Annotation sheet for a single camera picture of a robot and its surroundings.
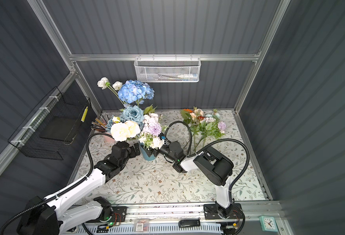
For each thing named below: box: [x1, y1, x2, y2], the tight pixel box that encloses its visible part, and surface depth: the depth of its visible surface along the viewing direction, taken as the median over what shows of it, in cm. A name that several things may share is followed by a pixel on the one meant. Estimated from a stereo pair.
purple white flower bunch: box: [138, 103, 169, 151], surface depth 68 cm
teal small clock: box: [258, 215, 278, 233], surface depth 71 cm
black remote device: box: [178, 217, 201, 228], surface depth 70 cm
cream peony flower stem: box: [110, 116, 141, 142], surface depth 60 cm
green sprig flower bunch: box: [180, 106, 227, 152], surface depth 107 cm
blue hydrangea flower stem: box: [117, 79, 155, 107], surface depth 67 cm
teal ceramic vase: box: [139, 142, 157, 162], surface depth 80 cm
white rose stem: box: [97, 76, 126, 105], surface depth 75 cm
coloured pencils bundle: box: [90, 114, 108, 133], surface depth 99 cm
